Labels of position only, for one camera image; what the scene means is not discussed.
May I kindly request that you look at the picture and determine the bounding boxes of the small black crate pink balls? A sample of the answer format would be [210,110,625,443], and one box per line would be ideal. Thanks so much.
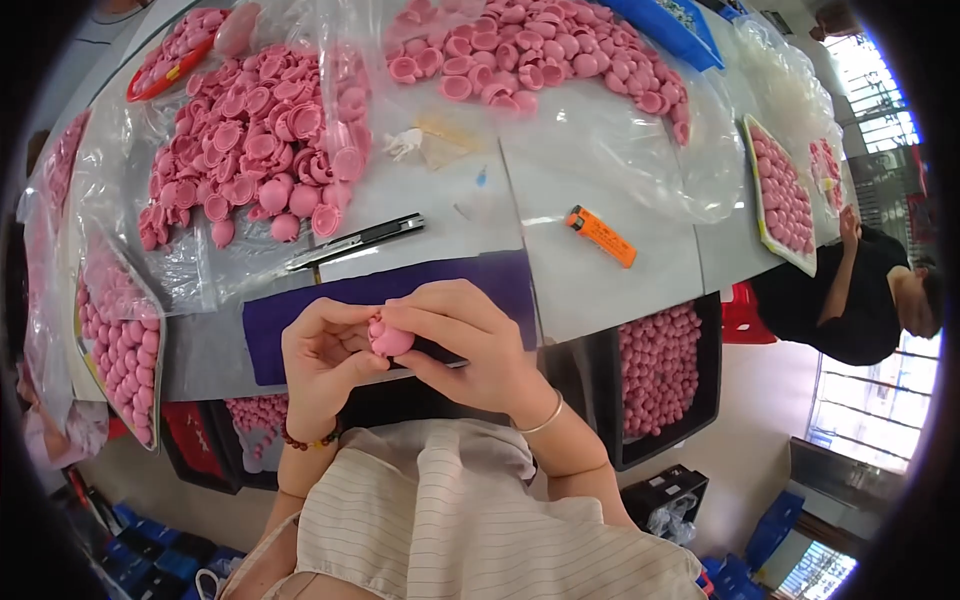
[208,393,291,494]

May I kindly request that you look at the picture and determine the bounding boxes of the silver bangle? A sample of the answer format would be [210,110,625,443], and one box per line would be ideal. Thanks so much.
[510,388,565,436]

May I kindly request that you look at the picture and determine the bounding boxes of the pile of pink flanged shells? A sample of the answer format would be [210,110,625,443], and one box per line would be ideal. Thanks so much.
[137,43,375,252]

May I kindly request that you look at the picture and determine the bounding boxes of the large clear plastic bag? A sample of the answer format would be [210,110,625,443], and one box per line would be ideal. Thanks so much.
[322,0,748,226]

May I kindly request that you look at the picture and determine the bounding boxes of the black utility knife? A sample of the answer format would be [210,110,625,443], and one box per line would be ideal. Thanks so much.
[284,213,426,273]

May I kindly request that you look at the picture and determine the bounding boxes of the bag of white parts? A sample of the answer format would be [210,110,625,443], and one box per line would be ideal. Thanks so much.
[733,13,847,155]

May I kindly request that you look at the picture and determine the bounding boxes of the red tray of pink parts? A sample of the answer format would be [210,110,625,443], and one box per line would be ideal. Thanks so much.
[126,7,235,104]

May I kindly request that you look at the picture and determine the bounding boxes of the orange lighter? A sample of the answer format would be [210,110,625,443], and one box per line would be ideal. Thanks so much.
[564,204,638,270]

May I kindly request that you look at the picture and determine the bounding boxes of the black crate of pink balls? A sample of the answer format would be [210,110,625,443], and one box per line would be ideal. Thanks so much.
[609,291,724,473]

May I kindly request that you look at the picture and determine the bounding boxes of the red plastic stool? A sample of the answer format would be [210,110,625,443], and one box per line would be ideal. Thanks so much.
[720,280,779,347]

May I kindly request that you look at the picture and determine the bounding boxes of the bag of pink parts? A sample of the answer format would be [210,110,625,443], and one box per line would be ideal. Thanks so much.
[18,107,94,429]

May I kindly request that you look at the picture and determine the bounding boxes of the white tray of pink balls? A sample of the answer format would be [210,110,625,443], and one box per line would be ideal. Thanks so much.
[741,114,819,279]

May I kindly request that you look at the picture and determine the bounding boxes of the pile of pink half shells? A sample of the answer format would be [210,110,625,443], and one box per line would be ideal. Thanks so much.
[385,0,693,147]

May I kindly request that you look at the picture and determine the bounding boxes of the small tray of pink balls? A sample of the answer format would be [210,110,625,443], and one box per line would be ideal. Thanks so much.
[807,137,846,216]

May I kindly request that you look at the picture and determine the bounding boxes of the black box with plastic bag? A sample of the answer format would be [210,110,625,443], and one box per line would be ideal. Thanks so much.
[620,464,711,547]

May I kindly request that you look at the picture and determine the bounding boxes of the pink plastic ball toy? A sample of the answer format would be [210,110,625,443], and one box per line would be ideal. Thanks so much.
[366,307,417,359]

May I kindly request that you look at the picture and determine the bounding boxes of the blue plastic tray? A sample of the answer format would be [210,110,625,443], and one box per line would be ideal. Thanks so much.
[600,0,726,73]

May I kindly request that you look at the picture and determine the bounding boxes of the person's left hand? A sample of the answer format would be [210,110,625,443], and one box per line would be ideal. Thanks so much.
[281,296,392,444]

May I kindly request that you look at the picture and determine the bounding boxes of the stack of blue crates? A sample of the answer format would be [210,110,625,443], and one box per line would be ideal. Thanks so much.
[697,489,807,600]

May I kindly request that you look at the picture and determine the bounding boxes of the purple mat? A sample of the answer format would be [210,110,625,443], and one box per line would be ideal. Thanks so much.
[241,249,540,388]

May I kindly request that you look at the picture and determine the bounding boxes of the beaded bracelet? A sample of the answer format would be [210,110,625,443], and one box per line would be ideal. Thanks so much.
[281,420,343,453]

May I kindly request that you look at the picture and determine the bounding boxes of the grey tray of pink balls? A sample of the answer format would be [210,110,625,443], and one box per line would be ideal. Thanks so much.
[72,246,167,454]

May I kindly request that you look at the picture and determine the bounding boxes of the person's body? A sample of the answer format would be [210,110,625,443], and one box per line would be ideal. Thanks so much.
[217,418,710,600]

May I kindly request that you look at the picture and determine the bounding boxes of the blue crates with black boxes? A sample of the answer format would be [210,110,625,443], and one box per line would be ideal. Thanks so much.
[63,468,249,600]

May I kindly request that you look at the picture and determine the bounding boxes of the person's right hand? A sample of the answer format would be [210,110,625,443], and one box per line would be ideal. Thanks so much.
[382,279,558,429]

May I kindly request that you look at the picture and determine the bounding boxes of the red crate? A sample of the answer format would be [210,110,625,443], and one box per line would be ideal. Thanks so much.
[160,400,230,483]

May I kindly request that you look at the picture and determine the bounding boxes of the small white plastic piece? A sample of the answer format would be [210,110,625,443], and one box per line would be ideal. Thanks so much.
[383,126,426,163]

